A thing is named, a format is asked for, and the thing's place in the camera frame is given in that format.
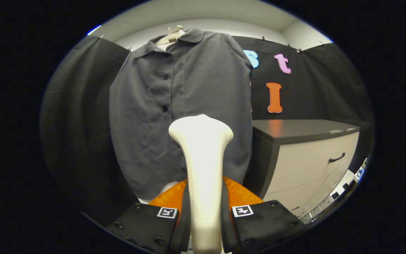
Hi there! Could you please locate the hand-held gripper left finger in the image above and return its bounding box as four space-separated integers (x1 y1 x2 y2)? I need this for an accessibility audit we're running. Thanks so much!
106 178 193 254

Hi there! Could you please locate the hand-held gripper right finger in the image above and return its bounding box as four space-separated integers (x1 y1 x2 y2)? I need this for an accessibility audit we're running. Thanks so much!
221 175 308 253

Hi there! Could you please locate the white garment steamer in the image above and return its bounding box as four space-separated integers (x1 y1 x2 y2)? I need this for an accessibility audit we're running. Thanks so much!
168 114 234 254

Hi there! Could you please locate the grey button-up shirt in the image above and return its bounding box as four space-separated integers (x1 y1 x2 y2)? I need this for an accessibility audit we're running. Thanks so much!
109 28 254 201

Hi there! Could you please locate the grey-topped white cabinet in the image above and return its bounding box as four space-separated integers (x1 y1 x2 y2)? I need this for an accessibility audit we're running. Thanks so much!
244 119 361 223

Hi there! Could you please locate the cream plastic hanger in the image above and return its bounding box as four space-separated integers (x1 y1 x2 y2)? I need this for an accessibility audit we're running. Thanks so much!
155 25 186 48

